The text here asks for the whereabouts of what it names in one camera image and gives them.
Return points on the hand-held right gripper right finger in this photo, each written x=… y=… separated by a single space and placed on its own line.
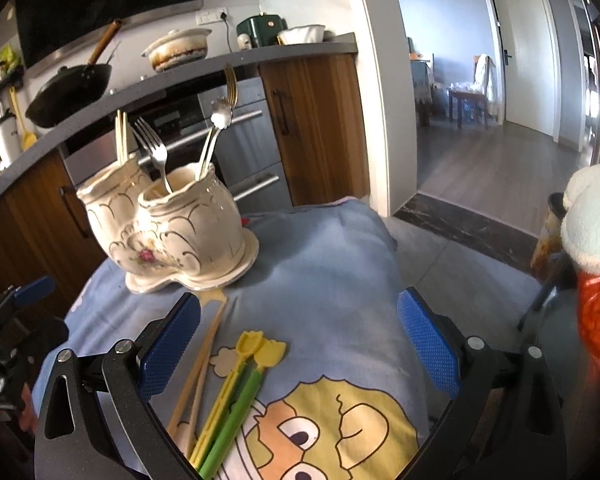
x=427 y=345

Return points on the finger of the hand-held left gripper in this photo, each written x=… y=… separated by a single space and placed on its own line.
x=36 y=290

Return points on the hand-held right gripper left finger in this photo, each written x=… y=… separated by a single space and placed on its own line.
x=172 y=345

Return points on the beige chopstick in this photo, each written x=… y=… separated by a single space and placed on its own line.
x=125 y=135
x=196 y=400
x=205 y=355
x=119 y=137

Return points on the yellow plastic shovel pick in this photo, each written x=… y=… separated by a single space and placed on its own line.
x=230 y=390

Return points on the white floral ceramic utensil holder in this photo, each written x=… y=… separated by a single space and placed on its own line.
x=180 y=230

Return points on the silver fork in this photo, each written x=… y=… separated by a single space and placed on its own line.
x=219 y=106
x=152 y=147

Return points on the large wooden cabinet door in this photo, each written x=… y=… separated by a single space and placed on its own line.
x=35 y=220

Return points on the blue cartoon printed cloth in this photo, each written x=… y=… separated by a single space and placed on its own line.
x=320 y=270

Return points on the white thermos bottle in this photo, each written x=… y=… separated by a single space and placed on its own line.
x=6 y=137

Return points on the yellow hanging spatula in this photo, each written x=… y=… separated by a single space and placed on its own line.
x=26 y=132

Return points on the patterned trash bin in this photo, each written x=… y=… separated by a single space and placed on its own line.
x=550 y=240

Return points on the stainless steel built-in oven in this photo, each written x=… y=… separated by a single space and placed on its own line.
x=250 y=150

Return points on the narrow wooden cabinet door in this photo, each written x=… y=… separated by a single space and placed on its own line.
x=320 y=130

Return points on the chair with white cloth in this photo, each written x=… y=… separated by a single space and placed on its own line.
x=472 y=90

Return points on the dining table with tablecloth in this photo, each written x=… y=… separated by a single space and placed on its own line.
x=422 y=85

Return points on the grey kitchen countertop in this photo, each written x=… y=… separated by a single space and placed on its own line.
x=190 y=72

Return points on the white clay casserole pot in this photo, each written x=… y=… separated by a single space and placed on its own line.
x=177 y=50

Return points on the black range hood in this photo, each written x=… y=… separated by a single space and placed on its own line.
x=105 y=0

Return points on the white room door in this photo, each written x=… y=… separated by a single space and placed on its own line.
x=527 y=60

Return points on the green kitchen appliance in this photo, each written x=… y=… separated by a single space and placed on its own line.
x=260 y=32

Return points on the white bowl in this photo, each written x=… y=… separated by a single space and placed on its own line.
x=302 y=34

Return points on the black wall shelf with bottles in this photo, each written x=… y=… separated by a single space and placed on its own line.
x=0 y=80

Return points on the white wall socket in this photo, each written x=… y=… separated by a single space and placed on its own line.
x=211 y=16

